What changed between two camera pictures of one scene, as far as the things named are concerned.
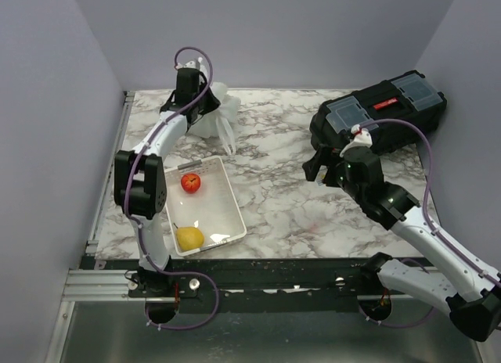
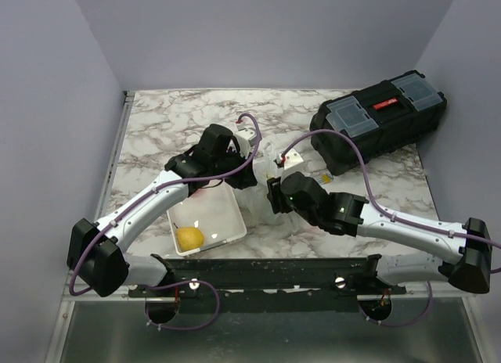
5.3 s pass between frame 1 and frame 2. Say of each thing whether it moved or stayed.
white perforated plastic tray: stayed
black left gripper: moved
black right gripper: moved
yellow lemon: stayed
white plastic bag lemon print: moved
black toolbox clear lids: stayed
